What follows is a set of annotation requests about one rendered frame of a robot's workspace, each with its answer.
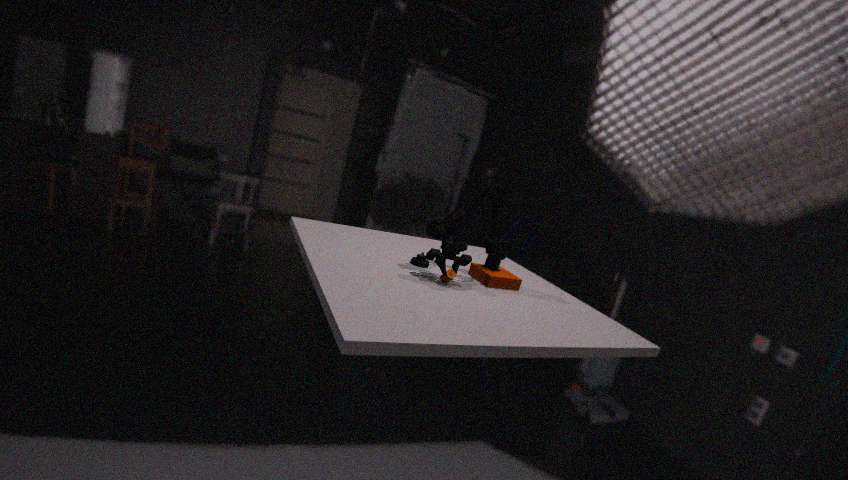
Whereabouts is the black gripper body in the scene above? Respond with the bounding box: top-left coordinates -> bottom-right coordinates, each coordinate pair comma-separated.
426,239 -> 472,266

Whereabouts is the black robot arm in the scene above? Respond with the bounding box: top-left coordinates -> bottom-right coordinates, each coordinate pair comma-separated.
426,184 -> 508,271

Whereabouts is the orange knob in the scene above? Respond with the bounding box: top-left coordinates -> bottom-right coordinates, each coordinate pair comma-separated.
440,269 -> 456,284

